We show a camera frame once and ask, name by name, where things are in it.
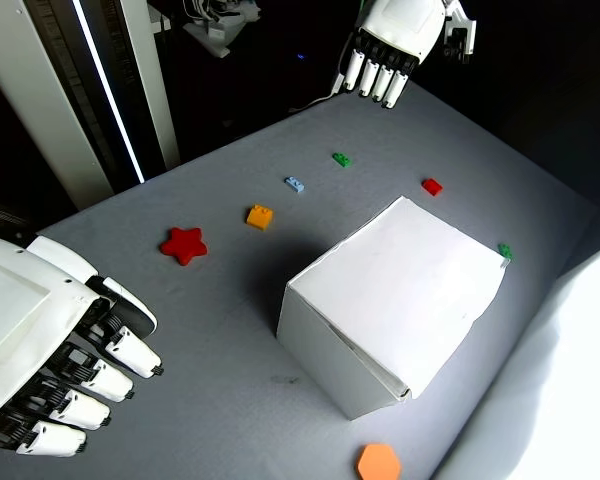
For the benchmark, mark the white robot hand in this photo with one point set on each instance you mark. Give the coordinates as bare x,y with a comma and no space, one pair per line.
405,25
25,310

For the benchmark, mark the cardboard box with flaps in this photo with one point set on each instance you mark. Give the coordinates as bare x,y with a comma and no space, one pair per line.
405,290

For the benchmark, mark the green toy block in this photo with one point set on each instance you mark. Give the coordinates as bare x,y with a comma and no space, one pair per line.
505,251
341,160

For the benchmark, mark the red toy block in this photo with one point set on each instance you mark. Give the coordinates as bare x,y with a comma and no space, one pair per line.
432,187

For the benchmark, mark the red star toy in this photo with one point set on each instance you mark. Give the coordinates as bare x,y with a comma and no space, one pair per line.
184,245

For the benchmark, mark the grey table cloth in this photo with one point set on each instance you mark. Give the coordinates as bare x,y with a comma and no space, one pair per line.
205,325

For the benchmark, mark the white equipment pile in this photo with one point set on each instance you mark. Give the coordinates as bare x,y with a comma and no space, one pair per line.
215,30

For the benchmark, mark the blue toy block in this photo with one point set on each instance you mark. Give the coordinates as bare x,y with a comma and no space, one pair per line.
294,184

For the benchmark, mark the white light strip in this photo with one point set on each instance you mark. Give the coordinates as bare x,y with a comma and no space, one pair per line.
107,95

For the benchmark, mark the orange toy block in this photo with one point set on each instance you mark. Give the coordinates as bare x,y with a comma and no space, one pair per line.
260,218

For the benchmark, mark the white backdrop cloth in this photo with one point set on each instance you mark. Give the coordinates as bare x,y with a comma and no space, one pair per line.
555,375

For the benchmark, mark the orange hexagon toy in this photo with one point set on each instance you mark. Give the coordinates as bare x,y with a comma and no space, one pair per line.
379,462

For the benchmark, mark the white frame post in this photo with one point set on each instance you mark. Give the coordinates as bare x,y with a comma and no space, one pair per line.
150,90
30,100

